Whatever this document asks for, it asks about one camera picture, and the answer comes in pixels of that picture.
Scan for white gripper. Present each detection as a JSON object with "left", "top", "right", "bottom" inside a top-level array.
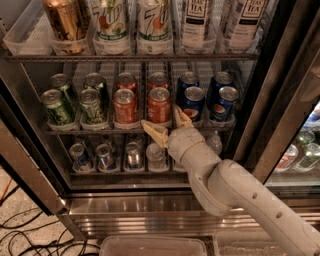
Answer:
[{"left": 141, "top": 105, "right": 205, "bottom": 162}]

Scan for red coke can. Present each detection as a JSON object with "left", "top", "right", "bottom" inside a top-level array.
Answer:
[
  {"left": 116, "top": 72, "right": 138, "bottom": 93},
  {"left": 148, "top": 87, "right": 171, "bottom": 123},
  {"left": 148, "top": 72, "right": 169, "bottom": 89},
  {"left": 113, "top": 89, "right": 137, "bottom": 124}
]

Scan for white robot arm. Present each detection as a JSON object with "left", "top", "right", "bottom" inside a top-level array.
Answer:
[{"left": 141, "top": 107, "right": 320, "bottom": 256}]

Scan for front left pepsi can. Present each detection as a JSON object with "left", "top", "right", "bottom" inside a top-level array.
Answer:
[{"left": 182, "top": 86, "right": 205, "bottom": 122}]

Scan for pepsi can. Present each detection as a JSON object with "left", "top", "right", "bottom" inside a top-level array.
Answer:
[
  {"left": 206, "top": 71, "right": 233, "bottom": 109},
  {"left": 210, "top": 86, "right": 239, "bottom": 122},
  {"left": 176, "top": 71, "right": 199, "bottom": 106},
  {"left": 182, "top": 86, "right": 205, "bottom": 122}
]

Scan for rear left pepsi can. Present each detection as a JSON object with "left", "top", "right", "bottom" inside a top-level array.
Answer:
[{"left": 176, "top": 71, "right": 199, "bottom": 106}]

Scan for front right pepsi can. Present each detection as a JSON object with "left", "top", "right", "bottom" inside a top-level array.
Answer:
[{"left": 210, "top": 86, "right": 239, "bottom": 122}]

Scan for rear right pepsi can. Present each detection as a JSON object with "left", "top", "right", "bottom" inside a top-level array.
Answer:
[{"left": 206, "top": 71, "right": 233, "bottom": 109}]

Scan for blue silver can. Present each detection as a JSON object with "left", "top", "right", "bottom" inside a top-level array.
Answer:
[
  {"left": 96, "top": 144, "right": 116, "bottom": 171},
  {"left": 69, "top": 143, "right": 93, "bottom": 171}
]

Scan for front right green can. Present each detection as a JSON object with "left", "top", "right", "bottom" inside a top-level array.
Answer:
[{"left": 80, "top": 89, "right": 106, "bottom": 125}]

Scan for green can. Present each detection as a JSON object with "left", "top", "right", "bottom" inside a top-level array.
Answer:
[
  {"left": 80, "top": 89, "right": 106, "bottom": 125},
  {"left": 83, "top": 72, "right": 109, "bottom": 108},
  {"left": 41, "top": 89, "right": 74, "bottom": 126},
  {"left": 49, "top": 73, "right": 78, "bottom": 111}
]

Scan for rear right green can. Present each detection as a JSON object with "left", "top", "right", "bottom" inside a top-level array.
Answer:
[{"left": 83, "top": 72, "right": 109, "bottom": 108}]

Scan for left blue silver can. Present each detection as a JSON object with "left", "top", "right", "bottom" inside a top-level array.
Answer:
[{"left": 69, "top": 143, "right": 93, "bottom": 171}]

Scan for glass fridge door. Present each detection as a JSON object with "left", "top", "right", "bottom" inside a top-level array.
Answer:
[{"left": 233, "top": 0, "right": 320, "bottom": 183}]

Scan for right 7up can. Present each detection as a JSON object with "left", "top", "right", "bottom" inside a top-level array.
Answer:
[{"left": 137, "top": 0, "right": 170, "bottom": 41}]

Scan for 7up can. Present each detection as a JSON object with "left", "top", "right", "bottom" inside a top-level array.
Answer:
[
  {"left": 137, "top": 0, "right": 170, "bottom": 41},
  {"left": 92, "top": 0, "right": 128, "bottom": 42}
]

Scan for front left green can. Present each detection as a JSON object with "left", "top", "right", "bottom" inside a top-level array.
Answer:
[{"left": 41, "top": 89, "right": 74, "bottom": 126}]

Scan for rear left green can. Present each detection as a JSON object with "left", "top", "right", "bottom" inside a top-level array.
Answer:
[{"left": 49, "top": 73, "right": 78, "bottom": 111}]

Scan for left 7up can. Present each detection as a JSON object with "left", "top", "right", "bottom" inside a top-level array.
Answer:
[{"left": 92, "top": 0, "right": 128, "bottom": 42}]

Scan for tall gold can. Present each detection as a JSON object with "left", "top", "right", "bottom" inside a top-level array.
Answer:
[{"left": 41, "top": 0, "right": 91, "bottom": 54}]

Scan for empty clear shelf tray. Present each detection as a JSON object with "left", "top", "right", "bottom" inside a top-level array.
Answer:
[{"left": 3, "top": 0, "right": 53, "bottom": 56}]

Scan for left water bottle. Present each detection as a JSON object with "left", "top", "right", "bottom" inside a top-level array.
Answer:
[{"left": 146, "top": 143, "right": 167, "bottom": 172}]

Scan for middle water bottle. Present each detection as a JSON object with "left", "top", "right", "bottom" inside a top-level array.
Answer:
[{"left": 174, "top": 161, "right": 185, "bottom": 172}]

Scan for left tea bottle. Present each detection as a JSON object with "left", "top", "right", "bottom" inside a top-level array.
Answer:
[{"left": 181, "top": 0, "right": 214, "bottom": 48}]

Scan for tea bottle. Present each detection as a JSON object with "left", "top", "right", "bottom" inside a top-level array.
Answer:
[
  {"left": 223, "top": 0, "right": 268, "bottom": 53},
  {"left": 181, "top": 0, "right": 214, "bottom": 48}
]

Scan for right tea bottle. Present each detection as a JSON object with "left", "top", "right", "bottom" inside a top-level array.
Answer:
[{"left": 223, "top": 0, "right": 268, "bottom": 53}]

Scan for left clear plastic bin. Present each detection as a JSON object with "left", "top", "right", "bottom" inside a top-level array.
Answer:
[{"left": 99, "top": 236, "right": 207, "bottom": 256}]

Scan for clear plastic bin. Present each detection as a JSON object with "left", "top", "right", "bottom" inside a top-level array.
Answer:
[
  {"left": 99, "top": 236, "right": 207, "bottom": 256},
  {"left": 213, "top": 231, "right": 288, "bottom": 256}
]

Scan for right clear plastic bin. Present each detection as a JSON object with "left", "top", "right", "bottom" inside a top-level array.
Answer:
[{"left": 213, "top": 231, "right": 288, "bottom": 256}]

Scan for steel fridge frame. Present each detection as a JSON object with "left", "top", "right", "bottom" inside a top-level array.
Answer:
[{"left": 0, "top": 0, "right": 319, "bottom": 239}]

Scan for orange floor cable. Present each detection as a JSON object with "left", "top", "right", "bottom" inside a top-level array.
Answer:
[{"left": 0, "top": 177, "right": 14, "bottom": 202}]

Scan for black floor cables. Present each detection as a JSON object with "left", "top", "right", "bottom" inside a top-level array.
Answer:
[{"left": 0, "top": 185, "right": 101, "bottom": 256}]

